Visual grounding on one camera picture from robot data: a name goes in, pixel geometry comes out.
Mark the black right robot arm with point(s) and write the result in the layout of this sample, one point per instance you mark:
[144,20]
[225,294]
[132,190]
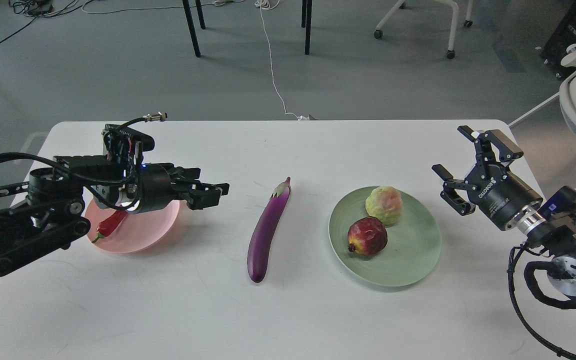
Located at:
[552,282]

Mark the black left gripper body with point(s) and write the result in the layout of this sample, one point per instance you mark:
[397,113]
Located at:
[155,188]

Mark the green yellow fruit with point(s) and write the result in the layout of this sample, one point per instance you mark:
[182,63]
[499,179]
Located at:
[386,204]

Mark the red pomegranate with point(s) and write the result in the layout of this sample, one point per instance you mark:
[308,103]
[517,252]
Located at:
[367,236]

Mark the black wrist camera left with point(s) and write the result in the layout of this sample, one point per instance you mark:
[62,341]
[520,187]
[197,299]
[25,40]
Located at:
[122,145]

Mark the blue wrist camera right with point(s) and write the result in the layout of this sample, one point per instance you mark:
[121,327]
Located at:
[563,202]

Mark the white office chair base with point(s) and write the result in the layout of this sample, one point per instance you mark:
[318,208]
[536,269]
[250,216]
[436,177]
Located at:
[448,23]

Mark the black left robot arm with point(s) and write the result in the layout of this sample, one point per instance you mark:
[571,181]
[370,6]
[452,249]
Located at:
[45,213]

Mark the purple eggplant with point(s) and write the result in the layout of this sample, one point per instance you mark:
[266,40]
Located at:
[258,251]

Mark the pink plate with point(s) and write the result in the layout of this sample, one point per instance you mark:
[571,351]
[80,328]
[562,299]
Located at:
[140,231]

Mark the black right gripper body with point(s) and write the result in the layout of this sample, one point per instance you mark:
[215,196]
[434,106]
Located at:
[501,196]

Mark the green plate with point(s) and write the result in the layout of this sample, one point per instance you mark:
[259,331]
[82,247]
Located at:
[414,242]

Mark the black cabinet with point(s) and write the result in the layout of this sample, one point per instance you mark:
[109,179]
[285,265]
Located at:
[555,48]

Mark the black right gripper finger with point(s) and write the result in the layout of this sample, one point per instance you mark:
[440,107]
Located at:
[494,152]
[449,190]

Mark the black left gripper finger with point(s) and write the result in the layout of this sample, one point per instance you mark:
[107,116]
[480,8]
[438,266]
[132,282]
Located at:
[199,195]
[181,174]

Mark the red chili pepper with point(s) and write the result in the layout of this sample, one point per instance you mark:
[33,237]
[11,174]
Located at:
[106,227]

